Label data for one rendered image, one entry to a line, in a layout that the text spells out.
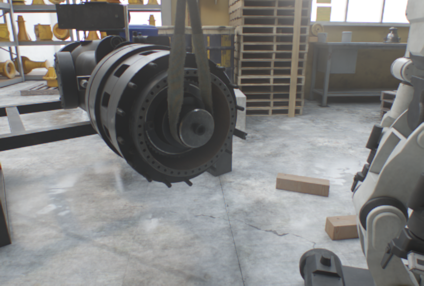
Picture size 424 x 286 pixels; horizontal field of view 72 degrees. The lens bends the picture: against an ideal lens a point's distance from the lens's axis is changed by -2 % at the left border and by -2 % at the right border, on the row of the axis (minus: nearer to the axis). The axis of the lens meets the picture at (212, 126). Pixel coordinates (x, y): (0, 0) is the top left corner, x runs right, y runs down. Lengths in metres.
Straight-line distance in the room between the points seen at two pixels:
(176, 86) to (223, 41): 3.29
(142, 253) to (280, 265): 0.77
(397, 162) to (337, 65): 4.70
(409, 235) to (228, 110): 0.71
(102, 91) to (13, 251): 1.18
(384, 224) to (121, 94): 0.93
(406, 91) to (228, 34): 3.31
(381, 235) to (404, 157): 0.26
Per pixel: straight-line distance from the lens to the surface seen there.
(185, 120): 1.01
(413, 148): 1.01
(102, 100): 1.27
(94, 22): 3.67
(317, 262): 1.49
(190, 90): 1.16
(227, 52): 4.30
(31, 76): 10.10
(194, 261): 1.75
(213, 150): 1.21
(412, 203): 0.91
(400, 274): 1.27
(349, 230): 2.02
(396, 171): 1.06
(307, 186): 2.43
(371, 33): 6.67
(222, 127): 1.22
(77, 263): 1.88
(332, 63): 5.62
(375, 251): 1.15
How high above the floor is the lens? 1.15
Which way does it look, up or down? 17 degrees down
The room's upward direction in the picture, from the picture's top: straight up
